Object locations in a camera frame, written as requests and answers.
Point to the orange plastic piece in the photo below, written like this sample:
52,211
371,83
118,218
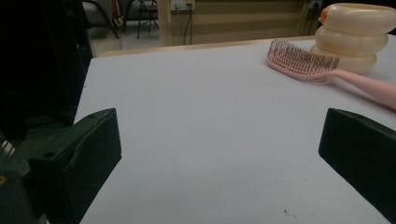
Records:
324,14

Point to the cream ringed holder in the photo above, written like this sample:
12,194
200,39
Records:
353,40

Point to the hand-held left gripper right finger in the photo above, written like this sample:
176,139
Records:
361,155

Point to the black metal chair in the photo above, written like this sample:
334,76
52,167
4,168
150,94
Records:
101,15

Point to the dark equipment stand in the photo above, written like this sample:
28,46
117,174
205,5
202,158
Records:
37,62

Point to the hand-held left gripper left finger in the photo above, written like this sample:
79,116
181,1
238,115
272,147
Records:
77,161

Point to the pink hairbrush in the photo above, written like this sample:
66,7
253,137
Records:
306,67

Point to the white wall socket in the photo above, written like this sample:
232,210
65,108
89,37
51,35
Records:
315,3
182,4

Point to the black folding stand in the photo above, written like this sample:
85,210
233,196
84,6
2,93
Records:
141,14

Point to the wooden post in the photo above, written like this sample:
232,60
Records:
164,21

